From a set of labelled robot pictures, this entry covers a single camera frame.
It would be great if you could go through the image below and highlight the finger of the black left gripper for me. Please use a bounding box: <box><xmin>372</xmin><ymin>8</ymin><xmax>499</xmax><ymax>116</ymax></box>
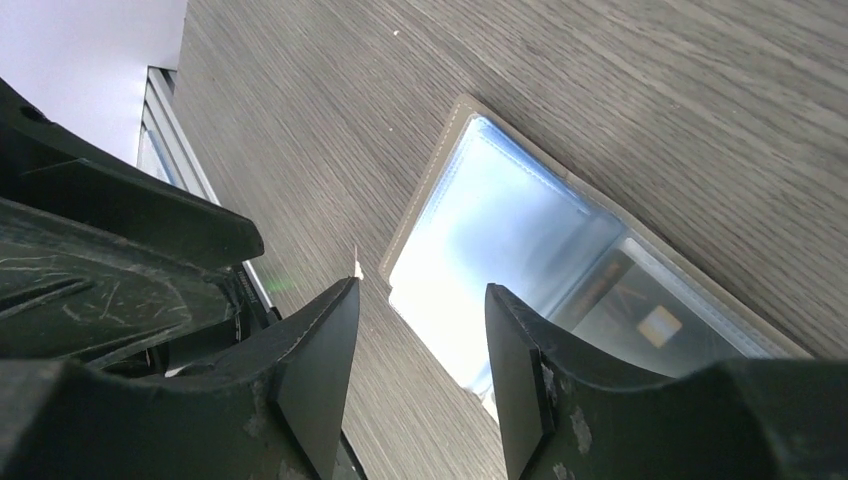
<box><xmin>1</xmin><ymin>82</ymin><xmax>265</xmax><ymax>270</ymax></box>
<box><xmin>1</xmin><ymin>200</ymin><xmax>264</xmax><ymax>371</ymax></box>

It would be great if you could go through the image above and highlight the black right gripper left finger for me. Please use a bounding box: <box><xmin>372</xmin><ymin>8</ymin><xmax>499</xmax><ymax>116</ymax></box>
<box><xmin>1</xmin><ymin>277</ymin><xmax>361</xmax><ymax>479</ymax></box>

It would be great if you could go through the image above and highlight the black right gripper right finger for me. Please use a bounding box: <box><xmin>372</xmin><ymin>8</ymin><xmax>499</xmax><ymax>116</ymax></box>
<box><xmin>485</xmin><ymin>284</ymin><xmax>847</xmax><ymax>479</ymax></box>

